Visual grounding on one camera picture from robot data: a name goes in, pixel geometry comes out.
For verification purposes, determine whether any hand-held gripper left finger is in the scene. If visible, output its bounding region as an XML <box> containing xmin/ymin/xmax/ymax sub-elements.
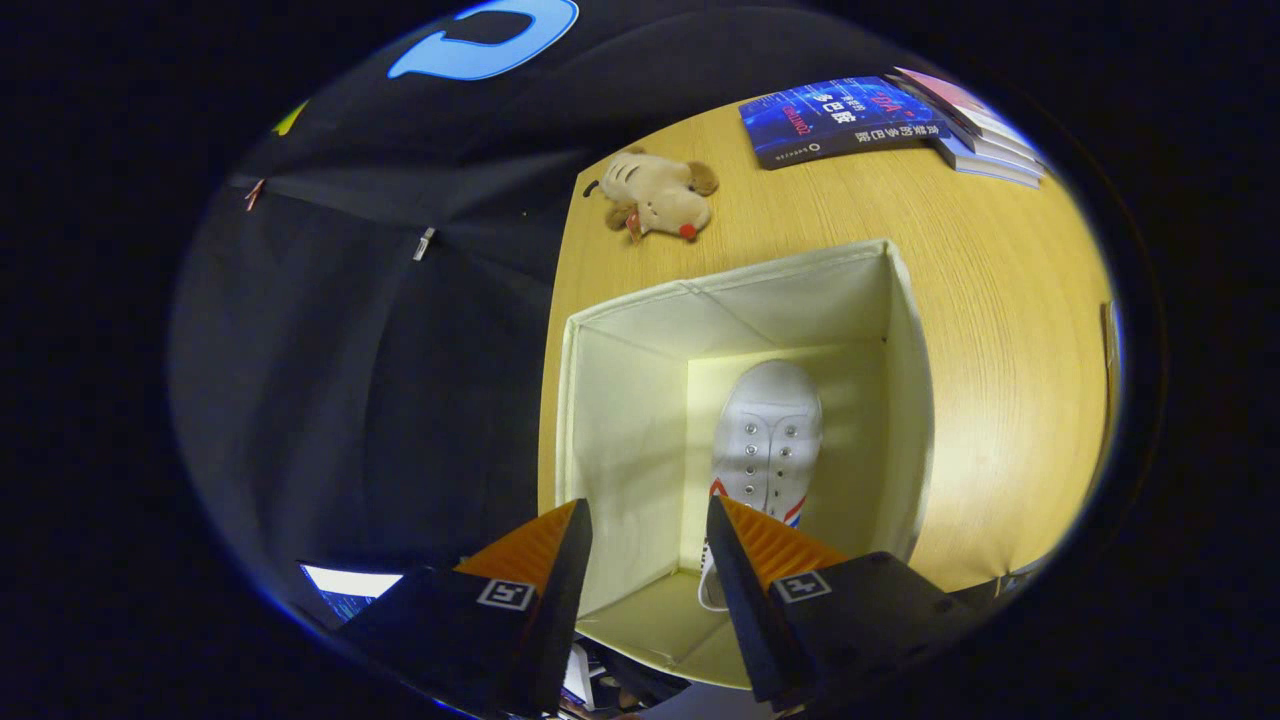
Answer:
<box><xmin>335</xmin><ymin>499</ymin><xmax>594</xmax><ymax>719</ymax></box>

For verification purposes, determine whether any beige plush dog toy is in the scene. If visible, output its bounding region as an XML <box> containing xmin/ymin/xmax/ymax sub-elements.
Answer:
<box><xmin>583</xmin><ymin>146</ymin><xmax>720</xmax><ymax>244</ymax></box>

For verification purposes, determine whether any beige fabric storage box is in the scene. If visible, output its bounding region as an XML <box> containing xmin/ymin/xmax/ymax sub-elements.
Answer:
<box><xmin>554</xmin><ymin>237</ymin><xmax>937</xmax><ymax>692</ymax></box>

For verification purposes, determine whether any computer monitor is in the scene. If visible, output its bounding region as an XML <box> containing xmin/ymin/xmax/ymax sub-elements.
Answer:
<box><xmin>299</xmin><ymin>562</ymin><xmax>405</xmax><ymax>624</ymax></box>

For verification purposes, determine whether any white canvas shoe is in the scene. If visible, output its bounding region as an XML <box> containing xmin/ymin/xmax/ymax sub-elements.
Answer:
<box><xmin>697</xmin><ymin>359</ymin><xmax>826</xmax><ymax>612</ymax></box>

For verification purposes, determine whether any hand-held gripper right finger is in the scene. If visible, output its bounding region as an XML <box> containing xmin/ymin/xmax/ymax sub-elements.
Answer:
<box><xmin>705</xmin><ymin>495</ymin><xmax>991</xmax><ymax>713</ymax></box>

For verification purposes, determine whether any black backdrop cloth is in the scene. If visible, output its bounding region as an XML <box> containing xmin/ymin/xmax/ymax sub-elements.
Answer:
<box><xmin>168</xmin><ymin>0</ymin><xmax>901</xmax><ymax>641</ymax></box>

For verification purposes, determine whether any white book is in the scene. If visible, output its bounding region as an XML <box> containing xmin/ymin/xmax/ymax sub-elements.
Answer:
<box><xmin>925</xmin><ymin>110</ymin><xmax>1048</xmax><ymax>173</ymax></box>

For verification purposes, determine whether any pink cover book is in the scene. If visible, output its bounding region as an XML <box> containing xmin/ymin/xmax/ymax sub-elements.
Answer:
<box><xmin>888</xmin><ymin>66</ymin><xmax>1041</xmax><ymax>151</ymax></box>

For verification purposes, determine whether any blue cover book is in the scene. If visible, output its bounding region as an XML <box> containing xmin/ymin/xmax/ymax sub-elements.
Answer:
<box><xmin>737</xmin><ymin>76</ymin><xmax>928</xmax><ymax>172</ymax></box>

